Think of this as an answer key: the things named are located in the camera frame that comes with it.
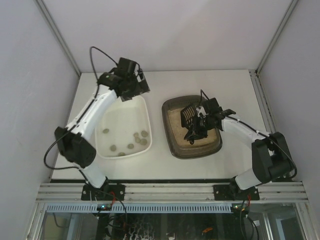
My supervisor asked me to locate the black slotted litter scoop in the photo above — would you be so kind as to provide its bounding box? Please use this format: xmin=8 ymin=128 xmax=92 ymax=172
xmin=180 ymin=103 xmax=200 ymax=145

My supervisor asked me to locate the brown translucent litter box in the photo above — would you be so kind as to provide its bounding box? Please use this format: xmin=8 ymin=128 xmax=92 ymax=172
xmin=161 ymin=95 xmax=223 ymax=159

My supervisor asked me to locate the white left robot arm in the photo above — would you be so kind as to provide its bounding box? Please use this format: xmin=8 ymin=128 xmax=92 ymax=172
xmin=54 ymin=57 xmax=150 ymax=189

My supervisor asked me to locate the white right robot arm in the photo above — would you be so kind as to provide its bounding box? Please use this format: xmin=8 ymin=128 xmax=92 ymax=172
xmin=180 ymin=98 xmax=298 ymax=200

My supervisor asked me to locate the white plastic waste tray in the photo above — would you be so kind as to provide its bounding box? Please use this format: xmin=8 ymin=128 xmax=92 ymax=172
xmin=94 ymin=96 xmax=152 ymax=160

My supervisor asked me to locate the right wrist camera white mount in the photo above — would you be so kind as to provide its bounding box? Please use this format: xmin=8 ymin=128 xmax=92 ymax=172
xmin=196 ymin=106 xmax=208 ymax=119

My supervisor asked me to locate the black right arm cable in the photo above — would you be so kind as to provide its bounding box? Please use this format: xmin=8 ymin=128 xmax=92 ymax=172
xmin=198 ymin=90 xmax=298 ymax=208

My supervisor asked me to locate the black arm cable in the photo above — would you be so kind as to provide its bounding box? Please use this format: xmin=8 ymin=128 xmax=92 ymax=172
xmin=43 ymin=46 xmax=121 ymax=171
xmin=198 ymin=90 xmax=298 ymax=208

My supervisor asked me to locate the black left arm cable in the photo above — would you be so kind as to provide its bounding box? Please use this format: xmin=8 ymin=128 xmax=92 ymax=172
xmin=43 ymin=46 xmax=121 ymax=171

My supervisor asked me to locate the right side aluminium rail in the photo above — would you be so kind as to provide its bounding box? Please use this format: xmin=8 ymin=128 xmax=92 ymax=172
xmin=248 ymin=69 xmax=277 ymax=133

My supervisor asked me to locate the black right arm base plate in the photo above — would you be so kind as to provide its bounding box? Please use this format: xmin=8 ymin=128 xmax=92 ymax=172
xmin=213 ymin=183 xmax=260 ymax=201

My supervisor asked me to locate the aluminium front frame rail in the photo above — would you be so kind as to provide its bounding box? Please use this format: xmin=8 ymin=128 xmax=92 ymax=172
xmin=36 ymin=182 xmax=309 ymax=204

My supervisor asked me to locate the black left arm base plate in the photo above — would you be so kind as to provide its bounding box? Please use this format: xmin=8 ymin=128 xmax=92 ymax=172
xmin=81 ymin=183 xmax=126 ymax=201

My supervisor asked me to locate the left aluminium corner post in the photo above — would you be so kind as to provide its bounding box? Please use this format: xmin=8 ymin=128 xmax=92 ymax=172
xmin=34 ymin=0 xmax=82 ymax=78

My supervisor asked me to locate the aluminium corner post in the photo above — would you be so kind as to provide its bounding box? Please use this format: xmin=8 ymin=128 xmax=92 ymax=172
xmin=255 ymin=0 xmax=300 ymax=75
xmin=34 ymin=0 xmax=82 ymax=78

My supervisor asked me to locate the right aluminium corner post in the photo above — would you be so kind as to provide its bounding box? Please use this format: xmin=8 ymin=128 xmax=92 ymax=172
xmin=255 ymin=0 xmax=300 ymax=75

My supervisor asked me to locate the slotted grey cable duct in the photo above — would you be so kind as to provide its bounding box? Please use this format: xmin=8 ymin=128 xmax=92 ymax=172
xmin=46 ymin=202 xmax=232 ymax=214

